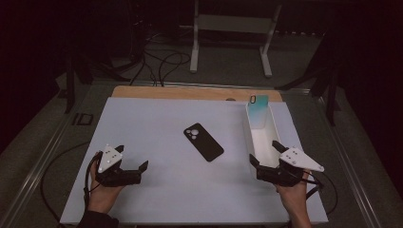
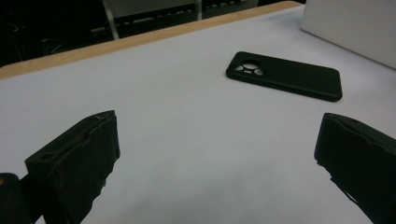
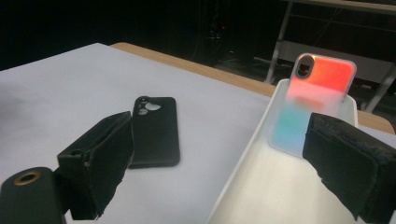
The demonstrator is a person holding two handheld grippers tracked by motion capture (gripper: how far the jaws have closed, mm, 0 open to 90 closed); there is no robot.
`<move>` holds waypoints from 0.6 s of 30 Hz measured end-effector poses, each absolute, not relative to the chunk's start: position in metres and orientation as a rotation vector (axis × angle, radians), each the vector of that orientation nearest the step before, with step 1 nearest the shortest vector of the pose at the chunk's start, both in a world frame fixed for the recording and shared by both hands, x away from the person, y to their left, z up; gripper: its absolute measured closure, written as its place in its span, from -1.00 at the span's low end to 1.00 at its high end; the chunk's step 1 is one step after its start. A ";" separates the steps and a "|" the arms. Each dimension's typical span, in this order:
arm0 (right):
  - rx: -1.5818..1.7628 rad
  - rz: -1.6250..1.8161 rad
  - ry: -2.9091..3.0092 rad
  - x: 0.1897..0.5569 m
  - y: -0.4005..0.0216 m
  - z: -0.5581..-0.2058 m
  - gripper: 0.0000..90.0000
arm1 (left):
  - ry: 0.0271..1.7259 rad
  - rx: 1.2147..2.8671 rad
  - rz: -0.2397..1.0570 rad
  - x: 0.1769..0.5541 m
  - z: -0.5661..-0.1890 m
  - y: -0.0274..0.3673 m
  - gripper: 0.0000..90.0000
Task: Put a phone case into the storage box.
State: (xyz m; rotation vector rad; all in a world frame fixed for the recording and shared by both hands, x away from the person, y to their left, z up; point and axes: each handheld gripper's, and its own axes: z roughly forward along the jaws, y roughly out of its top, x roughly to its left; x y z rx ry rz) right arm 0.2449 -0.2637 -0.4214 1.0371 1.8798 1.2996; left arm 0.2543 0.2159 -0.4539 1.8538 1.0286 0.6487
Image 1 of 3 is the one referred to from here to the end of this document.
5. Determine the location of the teal phone case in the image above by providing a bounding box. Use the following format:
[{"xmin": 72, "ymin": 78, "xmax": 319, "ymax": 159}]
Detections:
[{"xmin": 247, "ymin": 94, "xmax": 270, "ymax": 129}]

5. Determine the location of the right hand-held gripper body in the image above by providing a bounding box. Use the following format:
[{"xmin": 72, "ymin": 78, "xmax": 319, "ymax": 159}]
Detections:
[{"xmin": 256, "ymin": 146, "xmax": 325, "ymax": 187}]

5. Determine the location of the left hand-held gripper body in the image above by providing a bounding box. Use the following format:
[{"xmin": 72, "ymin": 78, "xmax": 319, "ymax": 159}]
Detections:
[{"xmin": 94, "ymin": 143, "xmax": 143, "ymax": 188}]

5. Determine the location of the black floor bracket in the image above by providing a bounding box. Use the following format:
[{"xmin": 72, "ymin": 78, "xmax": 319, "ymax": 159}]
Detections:
[{"xmin": 71, "ymin": 112, "xmax": 95, "ymax": 126}]

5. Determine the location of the person's left hand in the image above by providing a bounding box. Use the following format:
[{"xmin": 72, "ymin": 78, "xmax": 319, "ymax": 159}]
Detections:
[{"xmin": 86, "ymin": 152, "xmax": 125, "ymax": 215}]

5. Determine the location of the person's right hand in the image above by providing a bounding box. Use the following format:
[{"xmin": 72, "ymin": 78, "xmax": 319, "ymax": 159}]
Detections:
[{"xmin": 275, "ymin": 170, "xmax": 314, "ymax": 213}]

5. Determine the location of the black phone case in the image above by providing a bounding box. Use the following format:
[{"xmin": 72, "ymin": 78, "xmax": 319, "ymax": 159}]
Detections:
[{"xmin": 182, "ymin": 123, "xmax": 225, "ymax": 162}]

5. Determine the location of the white table mat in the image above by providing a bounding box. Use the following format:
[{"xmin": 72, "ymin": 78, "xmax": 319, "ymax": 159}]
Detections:
[{"xmin": 60, "ymin": 96, "xmax": 329, "ymax": 226}]

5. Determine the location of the black floor cable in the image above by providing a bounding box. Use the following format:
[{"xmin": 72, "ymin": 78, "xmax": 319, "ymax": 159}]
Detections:
[
  {"xmin": 128, "ymin": 47, "xmax": 150, "ymax": 86},
  {"xmin": 157, "ymin": 51, "xmax": 192, "ymax": 87}
]

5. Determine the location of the black tripod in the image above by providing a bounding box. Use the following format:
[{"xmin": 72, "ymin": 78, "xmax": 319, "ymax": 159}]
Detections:
[
  {"xmin": 275, "ymin": 31, "xmax": 341, "ymax": 126},
  {"xmin": 63, "ymin": 47, "xmax": 131, "ymax": 115}
]

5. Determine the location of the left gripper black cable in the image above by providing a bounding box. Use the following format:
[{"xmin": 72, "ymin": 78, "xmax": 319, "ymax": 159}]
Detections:
[{"xmin": 40, "ymin": 141, "xmax": 103, "ymax": 224}]

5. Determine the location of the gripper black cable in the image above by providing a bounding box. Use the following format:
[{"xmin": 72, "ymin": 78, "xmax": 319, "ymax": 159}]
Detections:
[
  {"xmin": 302, "ymin": 170, "xmax": 338, "ymax": 217},
  {"xmin": 40, "ymin": 141, "xmax": 103, "ymax": 224}
]

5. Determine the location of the white metal stand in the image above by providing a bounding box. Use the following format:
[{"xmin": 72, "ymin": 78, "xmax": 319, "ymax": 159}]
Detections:
[{"xmin": 189, "ymin": 0, "xmax": 282, "ymax": 79}]

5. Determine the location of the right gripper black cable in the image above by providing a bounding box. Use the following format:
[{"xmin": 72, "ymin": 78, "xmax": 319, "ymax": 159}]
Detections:
[{"xmin": 302, "ymin": 170, "xmax": 338, "ymax": 217}]

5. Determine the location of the white rectangular box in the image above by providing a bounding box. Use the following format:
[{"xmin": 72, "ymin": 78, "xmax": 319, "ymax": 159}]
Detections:
[{"xmin": 242, "ymin": 101, "xmax": 283, "ymax": 179}]

